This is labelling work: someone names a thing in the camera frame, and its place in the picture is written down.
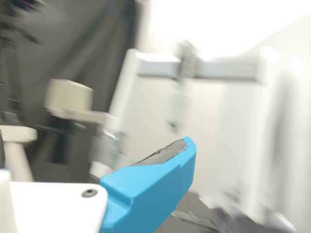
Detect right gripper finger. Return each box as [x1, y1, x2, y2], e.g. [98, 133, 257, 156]
[100, 136, 197, 233]

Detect white incubator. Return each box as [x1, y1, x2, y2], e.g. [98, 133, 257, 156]
[184, 14, 311, 219]

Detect white pipette stand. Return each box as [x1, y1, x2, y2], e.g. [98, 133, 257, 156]
[91, 45, 282, 185]

